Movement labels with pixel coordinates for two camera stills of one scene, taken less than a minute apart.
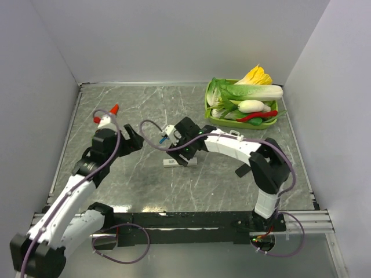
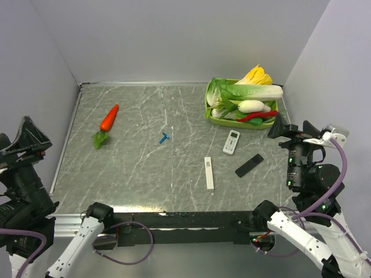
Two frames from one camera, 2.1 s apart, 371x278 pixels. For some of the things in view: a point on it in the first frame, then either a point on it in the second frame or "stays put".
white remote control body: x=173 y=163 → x=208 y=173
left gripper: x=133 y=143 → x=30 y=138
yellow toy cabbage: x=256 y=76 stays put
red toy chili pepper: x=257 y=114 stays put
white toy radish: x=251 y=106 stays put
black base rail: x=181 y=228 stays put
